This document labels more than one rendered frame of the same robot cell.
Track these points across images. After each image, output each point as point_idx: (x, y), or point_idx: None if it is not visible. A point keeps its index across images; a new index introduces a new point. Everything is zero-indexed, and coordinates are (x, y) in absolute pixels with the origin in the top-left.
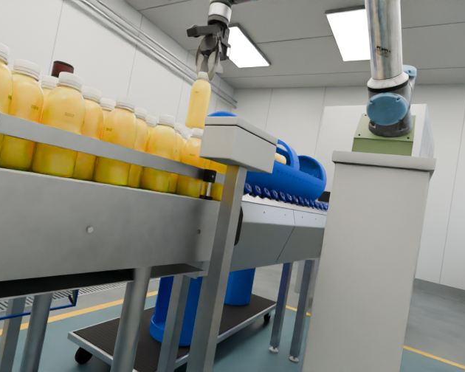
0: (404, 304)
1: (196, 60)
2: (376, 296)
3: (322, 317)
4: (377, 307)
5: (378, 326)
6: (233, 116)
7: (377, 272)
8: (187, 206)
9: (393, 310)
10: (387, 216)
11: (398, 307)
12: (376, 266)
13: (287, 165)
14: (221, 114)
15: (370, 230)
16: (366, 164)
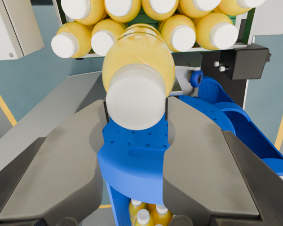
0: (18, 123)
1: (245, 158)
2: (34, 120)
3: (73, 104)
4: (36, 117)
5: (39, 111)
6: (123, 165)
7: (26, 130)
8: None
9: (26, 119)
10: None
11: (22, 121)
12: (25, 132)
13: (114, 216)
14: (161, 167)
15: (16, 149)
16: None
